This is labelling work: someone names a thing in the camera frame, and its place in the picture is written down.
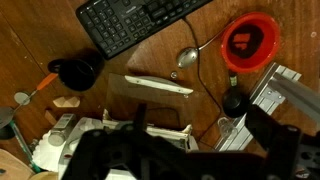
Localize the black mug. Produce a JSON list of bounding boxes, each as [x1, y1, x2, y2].
[[47, 50, 105, 92]]

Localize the brown wooden block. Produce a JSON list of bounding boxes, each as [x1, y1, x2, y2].
[[43, 109, 58, 126]]

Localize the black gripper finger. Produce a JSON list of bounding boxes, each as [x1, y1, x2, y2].
[[134, 103, 142, 133], [140, 103, 148, 133]]

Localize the small round metal disc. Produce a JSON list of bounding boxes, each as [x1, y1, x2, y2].
[[13, 91, 31, 106]]

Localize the small clear plastic cup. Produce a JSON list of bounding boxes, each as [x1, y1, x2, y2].
[[217, 116, 238, 140]]

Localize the white toaster oven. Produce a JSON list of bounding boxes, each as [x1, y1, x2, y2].
[[57, 73, 198, 180]]

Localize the black measuring cup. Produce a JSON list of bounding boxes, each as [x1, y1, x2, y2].
[[221, 69, 250, 119]]

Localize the glass salt shaker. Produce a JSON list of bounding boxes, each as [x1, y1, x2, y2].
[[47, 113, 78, 147]]

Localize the red plastic bowl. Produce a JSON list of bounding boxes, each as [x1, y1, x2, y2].
[[220, 11, 281, 74]]

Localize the light wooden block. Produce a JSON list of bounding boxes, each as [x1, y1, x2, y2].
[[52, 95, 82, 109]]

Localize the silver metal spoon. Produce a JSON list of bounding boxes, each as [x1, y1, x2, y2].
[[175, 25, 235, 70]]

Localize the black keyboard cable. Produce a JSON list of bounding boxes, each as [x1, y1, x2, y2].
[[182, 16, 224, 148]]

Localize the orange handled slotted spatula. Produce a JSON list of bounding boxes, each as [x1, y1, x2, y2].
[[0, 72, 60, 131]]

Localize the teal marker pen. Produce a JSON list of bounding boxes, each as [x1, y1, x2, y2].
[[8, 120, 42, 173]]

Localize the white coffee filters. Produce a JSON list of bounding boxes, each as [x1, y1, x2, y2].
[[31, 130, 68, 173]]

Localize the black computer keyboard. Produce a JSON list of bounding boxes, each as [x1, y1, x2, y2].
[[75, 0, 214, 61]]

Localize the aluminium camera post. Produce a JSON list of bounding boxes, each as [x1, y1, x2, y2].
[[213, 62, 320, 152]]

